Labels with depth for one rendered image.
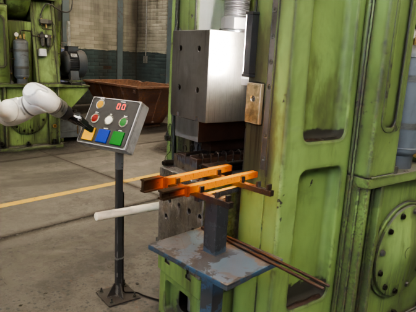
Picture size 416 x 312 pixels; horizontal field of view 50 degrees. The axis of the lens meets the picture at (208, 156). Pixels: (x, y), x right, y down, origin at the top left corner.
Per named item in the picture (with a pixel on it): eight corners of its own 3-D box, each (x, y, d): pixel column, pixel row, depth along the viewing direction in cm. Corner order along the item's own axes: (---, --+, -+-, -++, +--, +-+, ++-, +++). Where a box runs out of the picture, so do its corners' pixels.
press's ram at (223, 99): (216, 126, 190) (222, 28, 181) (169, 114, 220) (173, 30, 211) (286, 122, 214) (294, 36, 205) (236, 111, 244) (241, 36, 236)
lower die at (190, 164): (196, 175, 206) (197, 157, 204) (173, 166, 221) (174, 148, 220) (263, 166, 230) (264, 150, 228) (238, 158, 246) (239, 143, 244)
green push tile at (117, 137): (119, 145, 232) (124, 132, 234) (108, 143, 235) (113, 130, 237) (121, 147, 233) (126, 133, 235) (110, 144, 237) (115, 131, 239)
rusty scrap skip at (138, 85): (137, 133, 820) (138, 86, 801) (82, 119, 946) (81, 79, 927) (184, 128, 906) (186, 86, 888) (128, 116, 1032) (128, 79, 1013)
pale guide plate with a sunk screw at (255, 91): (257, 125, 186) (260, 83, 183) (244, 121, 193) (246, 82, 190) (261, 124, 188) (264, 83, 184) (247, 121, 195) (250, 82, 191)
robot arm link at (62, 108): (56, 114, 203) (64, 120, 208) (63, 96, 206) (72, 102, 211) (42, 112, 208) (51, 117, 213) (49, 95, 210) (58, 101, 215)
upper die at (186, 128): (197, 142, 202) (199, 121, 200) (174, 135, 218) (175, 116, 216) (265, 137, 227) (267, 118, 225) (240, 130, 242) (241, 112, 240)
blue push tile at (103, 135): (104, 142, 237) (109, 129, 239) (94, 141, 240) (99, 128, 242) (106, 144, 238) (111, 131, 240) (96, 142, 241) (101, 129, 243)
